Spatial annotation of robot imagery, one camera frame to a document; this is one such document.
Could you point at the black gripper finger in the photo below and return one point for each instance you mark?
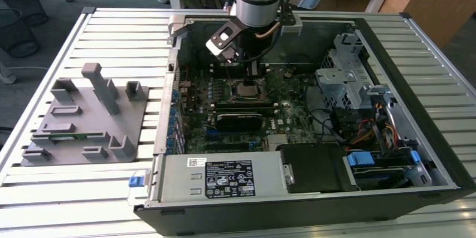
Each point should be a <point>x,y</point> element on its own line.
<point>253,70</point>

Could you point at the silver CPU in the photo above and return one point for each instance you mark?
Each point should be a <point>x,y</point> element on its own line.
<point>246,91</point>

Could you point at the CPU socket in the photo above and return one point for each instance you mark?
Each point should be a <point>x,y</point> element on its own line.
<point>237,100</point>

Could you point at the black RAM slot bank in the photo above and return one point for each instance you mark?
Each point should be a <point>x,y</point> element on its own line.
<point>234,70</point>
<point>245,108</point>

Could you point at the locking lever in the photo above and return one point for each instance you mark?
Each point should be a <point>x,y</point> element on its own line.
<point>228,73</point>
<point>274,89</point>

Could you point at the coin cell battery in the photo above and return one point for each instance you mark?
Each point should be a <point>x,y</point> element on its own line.
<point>286,74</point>

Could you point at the green motherboard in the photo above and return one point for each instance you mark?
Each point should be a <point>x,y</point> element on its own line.
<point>289,115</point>

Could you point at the black graphics card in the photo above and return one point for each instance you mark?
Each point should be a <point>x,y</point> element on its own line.
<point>237,122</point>

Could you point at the silver disk bay cage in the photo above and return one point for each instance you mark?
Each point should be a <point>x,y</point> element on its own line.
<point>334,93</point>

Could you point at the silver chipset heatsink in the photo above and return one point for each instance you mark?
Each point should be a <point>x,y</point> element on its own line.
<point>276,140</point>

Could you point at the black expansion slot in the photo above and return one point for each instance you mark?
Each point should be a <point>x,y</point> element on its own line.
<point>226,146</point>

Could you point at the black plastic shroud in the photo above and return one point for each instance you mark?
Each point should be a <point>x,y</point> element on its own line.
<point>316,168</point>

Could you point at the grey parts rack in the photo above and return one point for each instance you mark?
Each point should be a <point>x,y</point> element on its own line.
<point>110,126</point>

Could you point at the blue disk carrier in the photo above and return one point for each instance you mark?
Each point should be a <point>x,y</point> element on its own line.
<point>360,161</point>

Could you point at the silver power supply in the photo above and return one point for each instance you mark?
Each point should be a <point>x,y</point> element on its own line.
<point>174,176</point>

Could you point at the blue plastic latch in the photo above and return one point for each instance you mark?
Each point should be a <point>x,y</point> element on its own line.
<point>134,181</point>

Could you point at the black disk drive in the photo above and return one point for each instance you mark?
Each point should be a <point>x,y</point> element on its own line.
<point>378,179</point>

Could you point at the black PC case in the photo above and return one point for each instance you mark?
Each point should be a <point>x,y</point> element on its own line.
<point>260,215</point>

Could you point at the blue plastic clip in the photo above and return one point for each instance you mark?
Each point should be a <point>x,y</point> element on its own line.
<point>414,157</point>

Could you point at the wooden cabinet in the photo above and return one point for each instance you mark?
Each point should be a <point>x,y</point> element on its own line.
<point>438,4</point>

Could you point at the green RAM stick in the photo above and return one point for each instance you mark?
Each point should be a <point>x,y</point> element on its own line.
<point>68,137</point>

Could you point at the black mesh bin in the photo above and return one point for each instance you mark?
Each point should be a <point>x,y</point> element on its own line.
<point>18,20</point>

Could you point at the white furniture foot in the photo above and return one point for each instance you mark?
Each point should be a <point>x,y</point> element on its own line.
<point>5,73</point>

